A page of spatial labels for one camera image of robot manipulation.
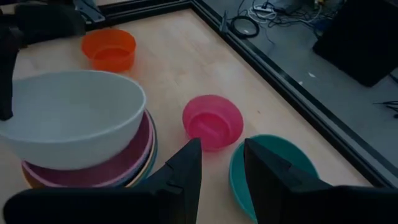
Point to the black aluminium table frame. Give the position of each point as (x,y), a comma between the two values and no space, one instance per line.
(280,82)

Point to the white power strip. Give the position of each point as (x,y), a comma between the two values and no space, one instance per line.
(262,7)

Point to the orange bowl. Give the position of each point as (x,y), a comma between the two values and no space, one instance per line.
(29,182)

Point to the black box on floor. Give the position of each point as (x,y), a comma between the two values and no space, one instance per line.
(357,40)

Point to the teal bowl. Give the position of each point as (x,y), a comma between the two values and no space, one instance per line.
(237,180)

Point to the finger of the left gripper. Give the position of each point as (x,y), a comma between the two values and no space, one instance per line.
(7,77)

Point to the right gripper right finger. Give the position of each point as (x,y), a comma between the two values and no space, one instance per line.
(267,174)

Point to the small pink cup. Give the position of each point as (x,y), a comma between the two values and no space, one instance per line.
(211,124)

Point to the bright blue bowl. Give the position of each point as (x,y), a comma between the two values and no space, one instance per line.
(155,144)

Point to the white bowl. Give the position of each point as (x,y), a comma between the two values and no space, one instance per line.
(77,124)

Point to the small orange cup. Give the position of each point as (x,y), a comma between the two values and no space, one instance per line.
(109,59)

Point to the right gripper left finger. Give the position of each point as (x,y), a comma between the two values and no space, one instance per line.
(186,174)

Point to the pink bowl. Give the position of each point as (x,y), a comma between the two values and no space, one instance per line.
(93,176)

